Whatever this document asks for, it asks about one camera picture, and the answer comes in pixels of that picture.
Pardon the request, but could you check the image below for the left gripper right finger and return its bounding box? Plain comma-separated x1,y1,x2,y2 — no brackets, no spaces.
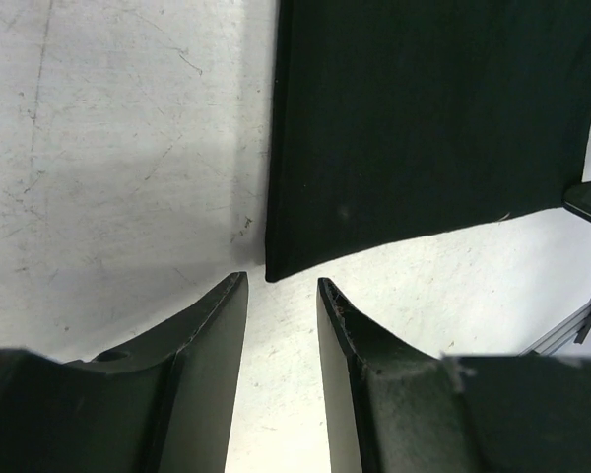
317,278,591,472

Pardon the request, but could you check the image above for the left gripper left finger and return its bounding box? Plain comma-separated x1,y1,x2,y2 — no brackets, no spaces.
0,272,248,472

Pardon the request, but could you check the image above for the black t shirt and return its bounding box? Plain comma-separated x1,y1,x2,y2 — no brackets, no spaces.
265,1,591,282

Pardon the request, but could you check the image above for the aluminium frame rail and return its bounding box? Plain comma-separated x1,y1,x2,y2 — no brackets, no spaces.
520,299,591,356

